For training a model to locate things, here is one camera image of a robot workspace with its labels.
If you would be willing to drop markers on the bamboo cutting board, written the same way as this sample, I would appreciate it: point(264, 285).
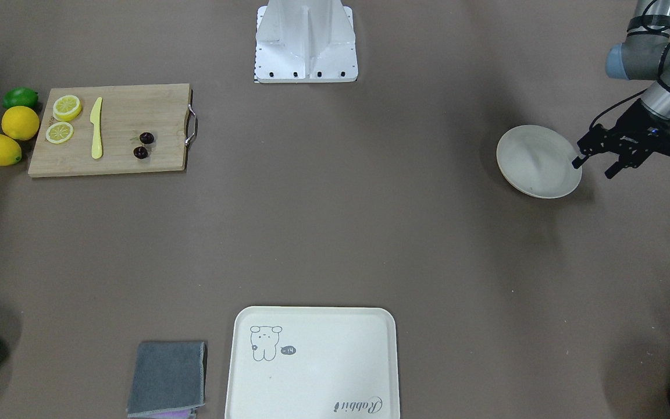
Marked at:
point(163, 109)

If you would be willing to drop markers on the lemon slice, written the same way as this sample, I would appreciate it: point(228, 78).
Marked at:
point(59, 132)
point(67, 108)

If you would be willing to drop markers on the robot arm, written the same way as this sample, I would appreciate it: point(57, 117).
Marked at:
point(645, 55)

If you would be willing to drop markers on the dark red cherry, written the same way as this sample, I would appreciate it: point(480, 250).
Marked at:
point(146, 138)
point(140, 152)

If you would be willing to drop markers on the lower lemon slice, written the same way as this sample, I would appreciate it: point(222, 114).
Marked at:
point(59, 132)

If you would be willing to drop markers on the grey folded cloth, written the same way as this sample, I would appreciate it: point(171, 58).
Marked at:
point(168, 379)

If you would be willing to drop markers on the yellow plastic knife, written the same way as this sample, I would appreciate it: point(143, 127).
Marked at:
point(96, 138)

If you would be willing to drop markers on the round white plate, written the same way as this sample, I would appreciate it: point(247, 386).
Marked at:
point(538, 161)

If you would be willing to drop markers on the green lime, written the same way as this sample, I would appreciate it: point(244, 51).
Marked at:
point(20, 96)

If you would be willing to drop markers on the round yellow lemon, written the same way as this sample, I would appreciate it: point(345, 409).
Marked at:
point(20, 123)

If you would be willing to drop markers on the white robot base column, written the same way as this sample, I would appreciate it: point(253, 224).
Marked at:
point(305, 42)

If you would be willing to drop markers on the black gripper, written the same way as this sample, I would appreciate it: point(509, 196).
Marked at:
point(631, 123)

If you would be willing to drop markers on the white rabbit tray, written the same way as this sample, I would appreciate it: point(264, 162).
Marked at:
point(313, 362)

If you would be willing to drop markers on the upper lemon slice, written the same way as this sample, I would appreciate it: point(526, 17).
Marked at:
point(67, 108)

